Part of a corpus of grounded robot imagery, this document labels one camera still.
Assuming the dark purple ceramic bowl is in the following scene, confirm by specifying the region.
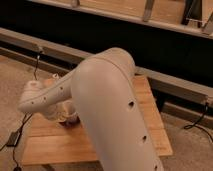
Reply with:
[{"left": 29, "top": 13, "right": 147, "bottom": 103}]
[{"left": 61, "top": 115, "right": 80, "bottom": 127}]

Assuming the black cable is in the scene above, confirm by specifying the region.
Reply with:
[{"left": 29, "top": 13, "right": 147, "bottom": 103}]
[
  {"left": 0, "top": 53, "right": 42, "bottom": 171},
  {"left": 183, "top": 101, "right": 213, "bottom": 141}
]

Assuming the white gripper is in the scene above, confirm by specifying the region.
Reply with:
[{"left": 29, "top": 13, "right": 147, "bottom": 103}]
[{"left": 42, "top": 99, "right": 76, "bottom": 122}]

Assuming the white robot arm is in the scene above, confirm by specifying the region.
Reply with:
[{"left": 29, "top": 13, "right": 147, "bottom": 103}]
[{"left": 19, "top": 47, "right": 164, "bottom": 171}]

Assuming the black power adapter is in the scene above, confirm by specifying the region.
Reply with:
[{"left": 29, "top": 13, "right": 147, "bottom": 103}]
[{"left": 6, "top": 132, "right": 20, "bottom": 147}]

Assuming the black cable right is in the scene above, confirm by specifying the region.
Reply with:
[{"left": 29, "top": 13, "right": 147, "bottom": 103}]
[{"left": 183, "top": 101, "right": 213, "bottom": 141}]

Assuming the wooden table board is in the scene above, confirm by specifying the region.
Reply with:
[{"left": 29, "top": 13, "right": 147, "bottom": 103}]
[{"left": 21, "top": 76, "right": 173, "bottom": 166}]

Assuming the black cable left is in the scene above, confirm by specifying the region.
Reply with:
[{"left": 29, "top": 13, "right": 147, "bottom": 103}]
[{"left": 0, "top": 53, "right": 42, "bottom": 171}]

